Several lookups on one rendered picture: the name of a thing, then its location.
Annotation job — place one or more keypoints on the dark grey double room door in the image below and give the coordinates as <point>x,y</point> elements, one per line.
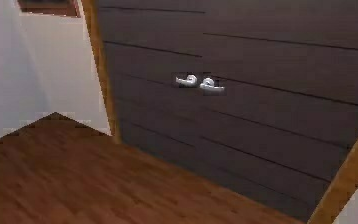
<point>253,133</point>

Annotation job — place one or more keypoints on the brown framed wall picture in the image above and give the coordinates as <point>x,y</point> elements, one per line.
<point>48,6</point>

